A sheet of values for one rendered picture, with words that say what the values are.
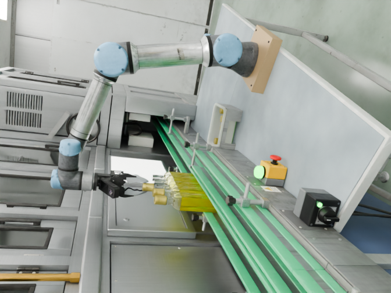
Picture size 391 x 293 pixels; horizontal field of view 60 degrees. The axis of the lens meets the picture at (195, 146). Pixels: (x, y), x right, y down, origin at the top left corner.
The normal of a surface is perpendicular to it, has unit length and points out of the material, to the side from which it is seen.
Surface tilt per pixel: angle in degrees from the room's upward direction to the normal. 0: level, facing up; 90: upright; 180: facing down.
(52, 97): 90
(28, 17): 90
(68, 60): 90
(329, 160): 0
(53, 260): 90
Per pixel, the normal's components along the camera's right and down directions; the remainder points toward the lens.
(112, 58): 0.07, 0.26
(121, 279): 0.18, -0.95
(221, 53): 0.33, 0.23
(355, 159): -0.96, -0.11
